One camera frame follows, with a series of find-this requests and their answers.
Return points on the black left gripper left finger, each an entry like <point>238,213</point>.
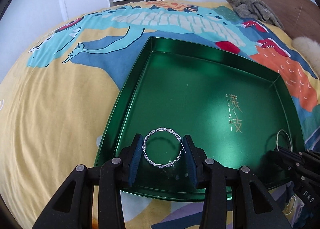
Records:
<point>71,205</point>

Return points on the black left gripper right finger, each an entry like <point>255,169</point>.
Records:
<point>252,204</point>

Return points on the green metallic tray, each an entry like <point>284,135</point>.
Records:
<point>235,109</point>

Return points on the yellow dinosaur bedspread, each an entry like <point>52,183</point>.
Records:
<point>58,96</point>

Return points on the white fluffy pillow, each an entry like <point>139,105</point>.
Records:
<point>310,50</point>

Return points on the wooden headboard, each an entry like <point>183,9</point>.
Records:
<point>299,17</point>

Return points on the grey folded blanket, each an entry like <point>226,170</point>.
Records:
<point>256,9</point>

